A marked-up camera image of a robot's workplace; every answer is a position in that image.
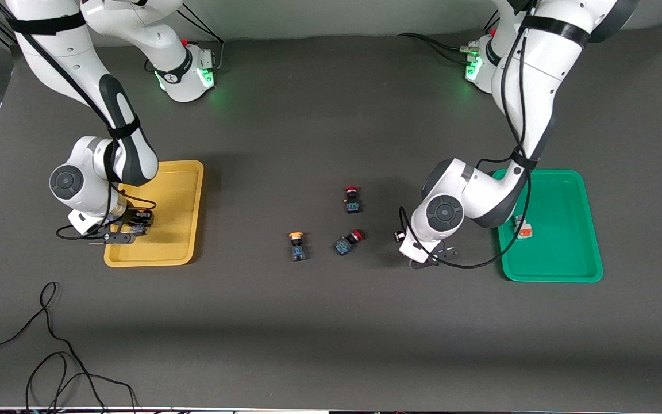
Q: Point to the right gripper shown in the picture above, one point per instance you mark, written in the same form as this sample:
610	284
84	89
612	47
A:
134	218

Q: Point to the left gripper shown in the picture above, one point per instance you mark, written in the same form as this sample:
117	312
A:
398	236

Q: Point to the green button white orange switch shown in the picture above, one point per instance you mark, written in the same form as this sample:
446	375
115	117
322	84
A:
525	232

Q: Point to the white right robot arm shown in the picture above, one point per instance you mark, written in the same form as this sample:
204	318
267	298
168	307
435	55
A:
61	52

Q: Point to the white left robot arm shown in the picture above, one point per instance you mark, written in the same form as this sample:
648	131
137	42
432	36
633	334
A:
538	86

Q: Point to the yellow plastic tray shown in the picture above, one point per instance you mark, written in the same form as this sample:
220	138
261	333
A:
176	218

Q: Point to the dark grey table mat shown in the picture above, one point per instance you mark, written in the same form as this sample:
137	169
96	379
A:
331	345

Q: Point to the green plastic tray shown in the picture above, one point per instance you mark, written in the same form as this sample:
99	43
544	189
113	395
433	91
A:
566	241

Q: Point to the red push button switch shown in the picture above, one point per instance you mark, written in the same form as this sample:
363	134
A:
342	247
353	206

